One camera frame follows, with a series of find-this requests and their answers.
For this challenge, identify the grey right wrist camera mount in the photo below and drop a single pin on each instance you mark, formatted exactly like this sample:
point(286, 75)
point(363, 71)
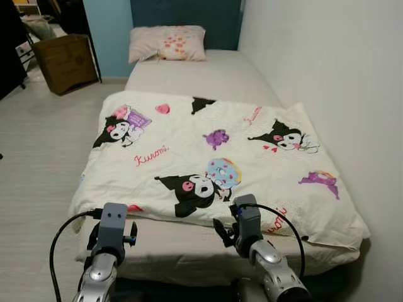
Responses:
point(247, 223)

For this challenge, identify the brown cardboard trash box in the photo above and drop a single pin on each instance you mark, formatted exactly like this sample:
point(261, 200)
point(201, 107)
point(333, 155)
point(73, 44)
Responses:
point(66, 63)

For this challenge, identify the bed mattress with beige sheet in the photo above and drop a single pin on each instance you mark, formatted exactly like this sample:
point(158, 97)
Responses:
point(201, 75)

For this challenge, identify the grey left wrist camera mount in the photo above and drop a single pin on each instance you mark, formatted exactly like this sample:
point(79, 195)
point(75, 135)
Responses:
point(113, 226)

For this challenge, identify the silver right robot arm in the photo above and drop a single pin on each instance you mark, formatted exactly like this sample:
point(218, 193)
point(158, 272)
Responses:
point(277, 274)

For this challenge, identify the cream cartoon print blanket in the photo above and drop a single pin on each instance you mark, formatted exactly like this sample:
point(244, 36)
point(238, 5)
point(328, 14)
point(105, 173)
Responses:
point(214, 157)

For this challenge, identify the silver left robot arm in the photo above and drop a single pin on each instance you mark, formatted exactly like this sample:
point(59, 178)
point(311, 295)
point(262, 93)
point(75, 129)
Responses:
point(97, 277)

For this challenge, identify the teal upholstered headboard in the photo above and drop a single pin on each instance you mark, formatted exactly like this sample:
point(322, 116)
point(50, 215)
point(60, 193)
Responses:
point(186, 19)

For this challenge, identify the black door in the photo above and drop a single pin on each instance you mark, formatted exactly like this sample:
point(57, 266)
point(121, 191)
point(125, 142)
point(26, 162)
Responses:
point(9, 50)

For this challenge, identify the grey beige garment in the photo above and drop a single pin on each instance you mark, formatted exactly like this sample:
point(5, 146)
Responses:
point(39, 26)

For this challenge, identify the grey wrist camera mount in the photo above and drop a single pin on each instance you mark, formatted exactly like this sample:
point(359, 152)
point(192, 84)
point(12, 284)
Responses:
point(113, 226)
point(247, 223)

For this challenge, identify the pink pillow with dots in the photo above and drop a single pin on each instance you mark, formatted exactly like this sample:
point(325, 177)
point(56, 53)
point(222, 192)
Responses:
point(167, 44)

